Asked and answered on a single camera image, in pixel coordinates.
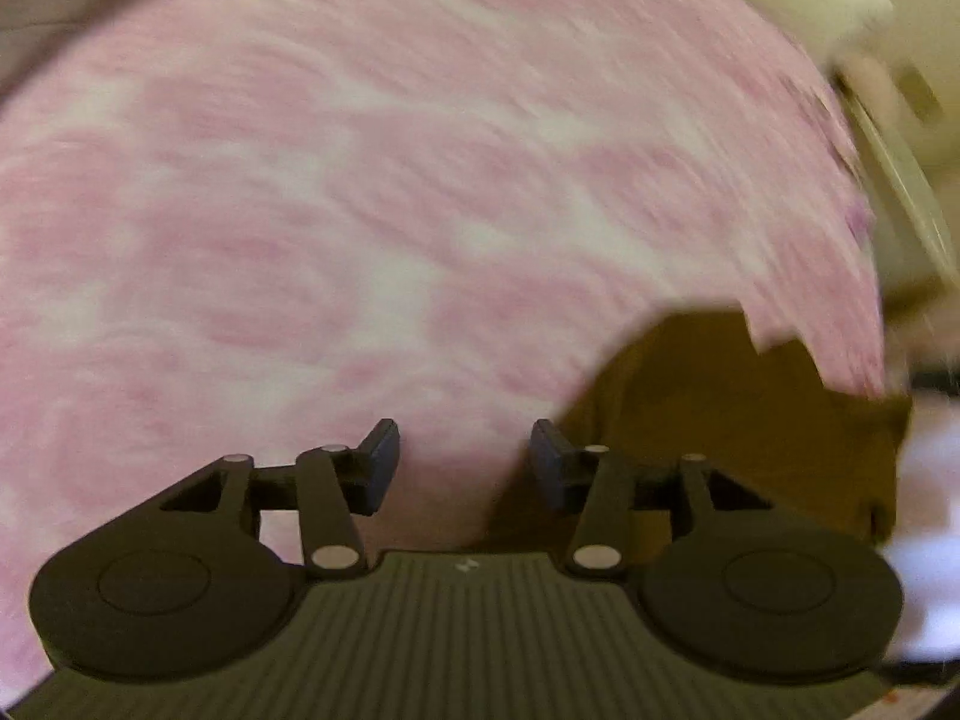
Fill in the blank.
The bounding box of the brown garment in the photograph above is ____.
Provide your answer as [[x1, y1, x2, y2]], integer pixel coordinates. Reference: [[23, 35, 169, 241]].
[[480, 304, 916, 552]]

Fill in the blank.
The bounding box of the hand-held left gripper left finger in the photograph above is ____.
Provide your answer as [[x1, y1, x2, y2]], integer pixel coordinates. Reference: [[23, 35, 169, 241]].
[[160, 418, 402, 580]]

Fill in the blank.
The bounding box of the pink floral bed sheet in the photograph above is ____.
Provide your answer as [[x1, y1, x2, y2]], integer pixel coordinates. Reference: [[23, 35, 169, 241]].
[[0, 0, 887, 713]]

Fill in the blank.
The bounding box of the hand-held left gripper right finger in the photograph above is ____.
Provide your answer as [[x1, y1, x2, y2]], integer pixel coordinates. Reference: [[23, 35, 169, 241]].
[[529, 418, 775, 581]]

